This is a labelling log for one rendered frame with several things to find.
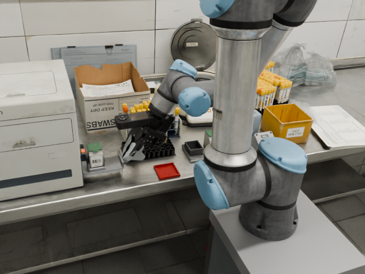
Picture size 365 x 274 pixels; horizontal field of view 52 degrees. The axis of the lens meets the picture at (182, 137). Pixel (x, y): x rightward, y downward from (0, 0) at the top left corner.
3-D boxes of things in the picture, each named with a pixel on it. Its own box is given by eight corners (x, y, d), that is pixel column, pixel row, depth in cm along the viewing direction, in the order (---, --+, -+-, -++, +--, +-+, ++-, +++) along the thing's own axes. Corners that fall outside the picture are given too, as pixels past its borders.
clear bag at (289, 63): (282, 93, 176) (290, 55, 166) (253, 80, 186) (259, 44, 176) (312, 80, 191) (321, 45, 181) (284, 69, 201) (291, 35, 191)
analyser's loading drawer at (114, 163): (54, 185, 109) (52, 170, 106) (52, 171, 114) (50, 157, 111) (124, 172, 115) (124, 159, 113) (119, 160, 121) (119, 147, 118)
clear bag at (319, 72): (296, 84, 185) (303, 57, 178) (293, 71, 200) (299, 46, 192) (338, 89, 184) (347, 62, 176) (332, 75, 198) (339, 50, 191)
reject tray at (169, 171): (159, 180, 117) (159, 178, 116) (153, 167, 122) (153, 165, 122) (180, 176, 119) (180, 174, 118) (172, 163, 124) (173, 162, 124)
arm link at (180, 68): (182, 64, 101) (171, 54, 108) (162, 98, 105) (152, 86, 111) (204, 76, 106) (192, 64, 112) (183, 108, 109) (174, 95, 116)
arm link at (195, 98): (225, 88, 97) (208, 72, 106) (185, 94, 93) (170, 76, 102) (222, 115, 101) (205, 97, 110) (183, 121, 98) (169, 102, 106)
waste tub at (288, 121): (276, 147, 136) (281, 123, 131) (259, 128, 147) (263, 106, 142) (307, 143, 140) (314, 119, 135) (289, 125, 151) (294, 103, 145)
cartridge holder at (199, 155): (190, 162, 125) (191, 153, 124) (181, 147, 133) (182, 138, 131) (205, 160, 127) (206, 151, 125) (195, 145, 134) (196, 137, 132)
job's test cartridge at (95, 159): (90, 170, 112) (88, 153, 109) (88, 161, 116) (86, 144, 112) (104, 168, 113) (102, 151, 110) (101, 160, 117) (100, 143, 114)
